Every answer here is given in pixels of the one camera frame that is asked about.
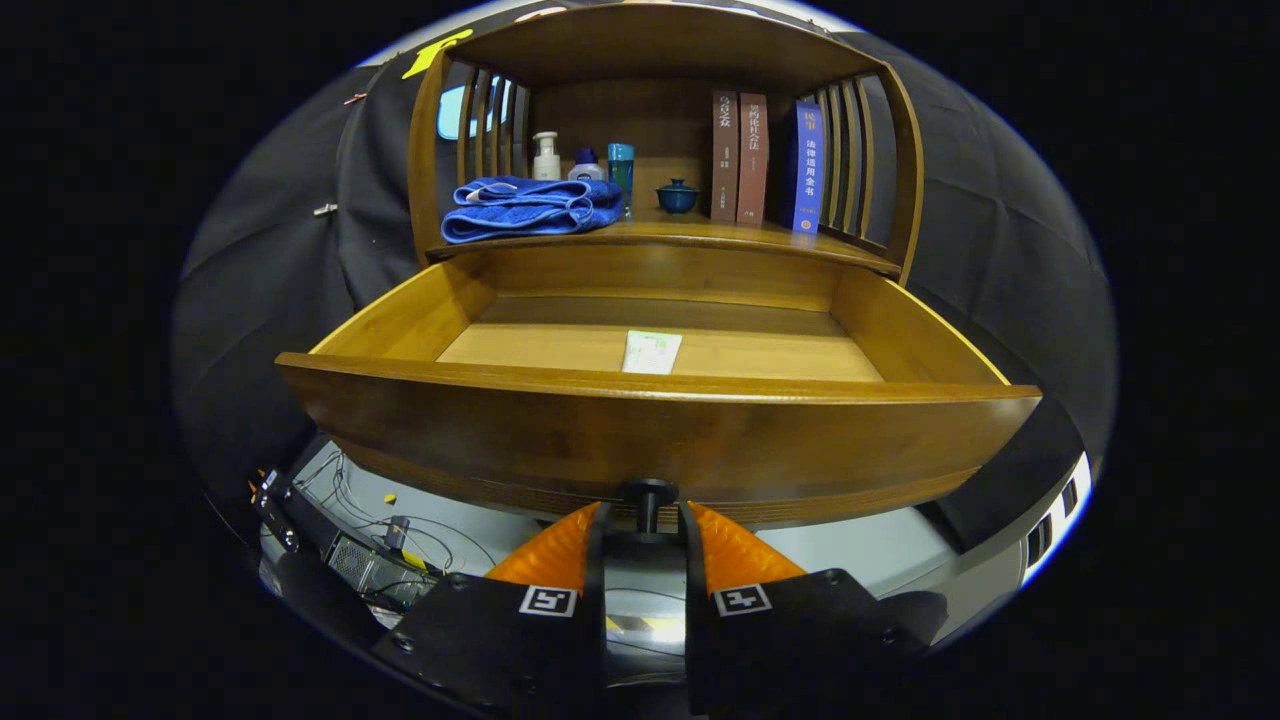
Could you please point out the white bottle with blue cap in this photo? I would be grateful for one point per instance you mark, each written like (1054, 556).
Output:
(587, 170)

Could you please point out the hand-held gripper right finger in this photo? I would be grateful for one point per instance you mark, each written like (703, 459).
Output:
(697, 650)

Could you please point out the folded blue towel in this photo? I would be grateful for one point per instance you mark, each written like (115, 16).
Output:
(530, 210)

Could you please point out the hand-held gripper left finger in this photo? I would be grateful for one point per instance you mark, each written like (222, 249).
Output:
(595, 650)

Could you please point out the grey electronics box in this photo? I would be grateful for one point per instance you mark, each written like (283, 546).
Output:
(355, 562)

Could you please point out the white pump bottle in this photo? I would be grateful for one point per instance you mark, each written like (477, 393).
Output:
(546, 162)

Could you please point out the white and green tube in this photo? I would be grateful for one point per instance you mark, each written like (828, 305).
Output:
(650, 353)

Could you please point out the clear teal bottle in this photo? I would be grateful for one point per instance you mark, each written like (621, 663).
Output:
(621, 165)

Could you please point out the brown wooden cabinet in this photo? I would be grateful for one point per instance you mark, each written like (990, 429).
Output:
(640, 120)

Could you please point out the wooden drawer with black knob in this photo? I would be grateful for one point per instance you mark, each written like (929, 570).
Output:
(600, 440)

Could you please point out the wooden countertop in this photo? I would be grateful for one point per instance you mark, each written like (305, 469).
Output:
(700, 232)

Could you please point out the brown book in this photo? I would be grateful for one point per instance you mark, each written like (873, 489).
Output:
(753, 160)
(725, 155)

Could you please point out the dark blue lidded teacup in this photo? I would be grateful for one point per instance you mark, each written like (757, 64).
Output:
(677, 198)

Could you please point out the blue book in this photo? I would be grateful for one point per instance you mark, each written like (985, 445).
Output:
(808, 170)

